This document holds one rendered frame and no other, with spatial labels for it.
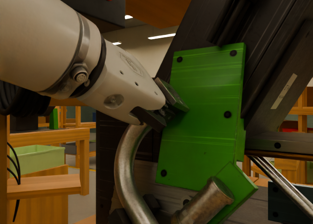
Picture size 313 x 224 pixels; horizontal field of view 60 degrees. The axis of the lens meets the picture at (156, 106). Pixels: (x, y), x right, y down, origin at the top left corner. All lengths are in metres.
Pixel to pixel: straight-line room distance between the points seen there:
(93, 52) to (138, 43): 11.44
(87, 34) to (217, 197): 0.22
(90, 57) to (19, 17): 0.06
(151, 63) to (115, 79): 10.91
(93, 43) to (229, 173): 0.22
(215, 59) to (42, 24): 0.26
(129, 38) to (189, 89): 11.62
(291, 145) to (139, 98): 0.27
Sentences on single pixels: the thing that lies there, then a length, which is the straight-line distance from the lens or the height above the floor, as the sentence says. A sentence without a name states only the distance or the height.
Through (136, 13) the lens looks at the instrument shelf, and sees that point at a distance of 0.97.
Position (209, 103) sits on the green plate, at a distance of 0.39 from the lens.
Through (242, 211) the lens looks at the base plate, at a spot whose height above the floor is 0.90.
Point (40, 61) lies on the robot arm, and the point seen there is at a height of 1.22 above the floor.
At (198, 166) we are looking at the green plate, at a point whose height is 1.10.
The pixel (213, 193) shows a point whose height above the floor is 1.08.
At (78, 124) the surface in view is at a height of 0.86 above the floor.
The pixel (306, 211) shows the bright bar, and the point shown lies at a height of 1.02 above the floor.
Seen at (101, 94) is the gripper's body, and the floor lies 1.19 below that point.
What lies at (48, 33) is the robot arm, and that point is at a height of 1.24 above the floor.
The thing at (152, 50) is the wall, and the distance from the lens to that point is 11.24.
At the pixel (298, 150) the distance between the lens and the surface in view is 0.47.
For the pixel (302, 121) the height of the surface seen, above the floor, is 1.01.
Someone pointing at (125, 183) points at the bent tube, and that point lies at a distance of 0.40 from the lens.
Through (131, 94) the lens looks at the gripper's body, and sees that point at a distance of 0.28.
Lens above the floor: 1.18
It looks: level
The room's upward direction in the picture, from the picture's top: straight up
